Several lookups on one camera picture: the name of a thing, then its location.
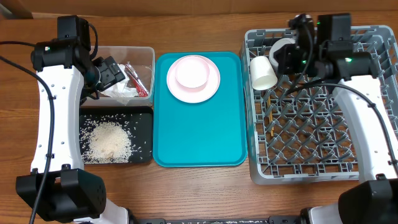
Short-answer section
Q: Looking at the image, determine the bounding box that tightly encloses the grey bowl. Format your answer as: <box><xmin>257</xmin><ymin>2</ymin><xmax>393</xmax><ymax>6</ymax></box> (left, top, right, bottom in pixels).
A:
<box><xmin>268</xmin><ymin>38</ymin><xmax>295</xmax><ymax>71</ymax></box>

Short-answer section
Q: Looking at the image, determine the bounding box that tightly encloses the white tissue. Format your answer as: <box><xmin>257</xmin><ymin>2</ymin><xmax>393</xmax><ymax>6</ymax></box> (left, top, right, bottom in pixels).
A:
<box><xmin>101</xmin><ymin>64</ymin><xmax>139</xmax><ymax>98</ymax></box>

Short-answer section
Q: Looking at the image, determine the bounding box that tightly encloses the white cup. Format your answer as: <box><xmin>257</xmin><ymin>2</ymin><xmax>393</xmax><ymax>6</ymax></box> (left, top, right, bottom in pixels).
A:
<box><xmin>249</xmin><ymin>56</ymin><xmax>277</xmax><ymax>90</ymax></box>

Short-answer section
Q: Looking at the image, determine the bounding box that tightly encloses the red sauce packet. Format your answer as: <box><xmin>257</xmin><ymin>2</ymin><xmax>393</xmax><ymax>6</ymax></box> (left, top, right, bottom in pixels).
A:
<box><xmin>125</xmin><ymin>62</ymin><xmax>149</xmax><ymax>97</ymax></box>

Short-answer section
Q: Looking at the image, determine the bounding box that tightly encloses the rice pile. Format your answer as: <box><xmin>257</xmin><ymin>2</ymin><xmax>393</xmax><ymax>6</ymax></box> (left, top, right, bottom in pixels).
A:
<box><xmin>79</xmin><ymin>112</ymin><xmax>154</xmax><ymax>164</ymax></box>

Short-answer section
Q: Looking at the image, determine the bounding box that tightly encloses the small pink plate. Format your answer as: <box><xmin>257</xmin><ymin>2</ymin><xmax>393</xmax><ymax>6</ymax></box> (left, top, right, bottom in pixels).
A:
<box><xmin>175</xmin><ymin>55</ymin><xmax>210</xmax><ymax>88</ymax></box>

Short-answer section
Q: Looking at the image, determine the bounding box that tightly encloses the large white plate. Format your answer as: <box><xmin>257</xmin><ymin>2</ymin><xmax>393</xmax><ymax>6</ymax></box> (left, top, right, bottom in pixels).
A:
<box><xmin>166</xmin><ymin>55</ymin><xmax>221</xmax><ymax>103</ymax></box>

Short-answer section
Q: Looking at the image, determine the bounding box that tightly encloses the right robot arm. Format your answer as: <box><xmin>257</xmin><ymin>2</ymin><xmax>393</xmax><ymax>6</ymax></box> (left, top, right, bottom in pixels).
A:
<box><xmin>269</xmin><ymin>38</ymin><xmax>397</xmax><ymax>223</ymax></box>

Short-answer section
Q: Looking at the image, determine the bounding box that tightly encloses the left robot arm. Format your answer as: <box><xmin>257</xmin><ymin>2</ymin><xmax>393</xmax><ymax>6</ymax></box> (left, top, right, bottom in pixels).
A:
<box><xmin>16</xmin><ymin>35</ymin><xmax>134</xmax><ymax>223</ymax></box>

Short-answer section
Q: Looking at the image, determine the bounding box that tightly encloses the grey dishwasher rack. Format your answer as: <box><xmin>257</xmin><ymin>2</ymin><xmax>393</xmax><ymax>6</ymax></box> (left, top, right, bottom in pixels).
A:
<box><xmin>241</xmin><ymin>26</ymin><xmax>397</xmax><ymax>185</ymax></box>

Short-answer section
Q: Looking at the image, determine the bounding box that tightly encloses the clear plastic bin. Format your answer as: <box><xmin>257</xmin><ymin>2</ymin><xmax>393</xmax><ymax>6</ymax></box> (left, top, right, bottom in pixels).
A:
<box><xmin>83</xmin><ymin>46</ymin><xmax>155</xmax><ymax>107</ymax></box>

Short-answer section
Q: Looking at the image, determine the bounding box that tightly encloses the black plastic tray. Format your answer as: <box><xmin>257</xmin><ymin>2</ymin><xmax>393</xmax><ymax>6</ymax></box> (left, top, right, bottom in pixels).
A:
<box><xmin>77</xmin><ymin>106</ymin><xmax>155</xmax><ymax>165</ymax></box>

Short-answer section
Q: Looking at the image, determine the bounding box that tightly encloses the teal serving tray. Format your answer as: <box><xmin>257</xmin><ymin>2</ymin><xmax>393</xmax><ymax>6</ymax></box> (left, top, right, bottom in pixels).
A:
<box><xmin>153</xmin><ymin>52</ymin><xmax>248</xmax><ymax>167</ymax></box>

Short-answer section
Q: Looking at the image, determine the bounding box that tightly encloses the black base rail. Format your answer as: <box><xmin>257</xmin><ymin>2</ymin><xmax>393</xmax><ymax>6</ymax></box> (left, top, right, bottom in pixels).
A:
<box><xmin>134</xmin><ymin>215</ymin><xmax>307</xmax><ymax>224</ymax></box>

